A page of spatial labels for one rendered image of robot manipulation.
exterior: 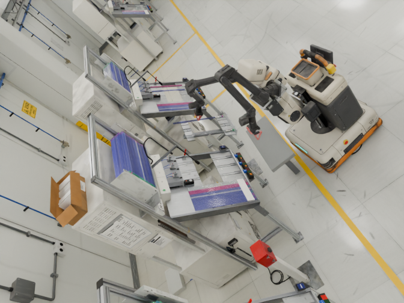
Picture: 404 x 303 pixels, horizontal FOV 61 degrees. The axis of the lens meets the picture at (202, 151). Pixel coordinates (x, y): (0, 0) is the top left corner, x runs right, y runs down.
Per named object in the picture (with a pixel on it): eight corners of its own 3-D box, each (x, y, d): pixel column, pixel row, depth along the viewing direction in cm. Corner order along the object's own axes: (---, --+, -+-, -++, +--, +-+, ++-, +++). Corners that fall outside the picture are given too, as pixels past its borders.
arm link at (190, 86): (190, 89, 269) (186, 78, 271) (187, 97, 282) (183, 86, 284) (240, 77, 283) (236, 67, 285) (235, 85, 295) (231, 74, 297)
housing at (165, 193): (159, 166, 307) (159, 154, 298) (171, 205, 270) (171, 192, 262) (150, 167, 305) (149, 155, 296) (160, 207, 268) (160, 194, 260)
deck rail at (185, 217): (258, 205, 274) (259, 199, 270) (259, 207, 272) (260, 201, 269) (170, 222, 256) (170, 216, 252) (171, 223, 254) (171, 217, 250)
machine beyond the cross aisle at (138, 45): (169, 26, 746) (100, -48, 628) (178, 39, 684) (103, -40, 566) (126, 70, 777) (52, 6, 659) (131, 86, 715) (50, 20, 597)
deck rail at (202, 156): (229, 154, 325) (229, 148, 321) (229, 155, 323) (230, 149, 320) (154, 165, 307) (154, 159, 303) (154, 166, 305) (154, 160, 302)
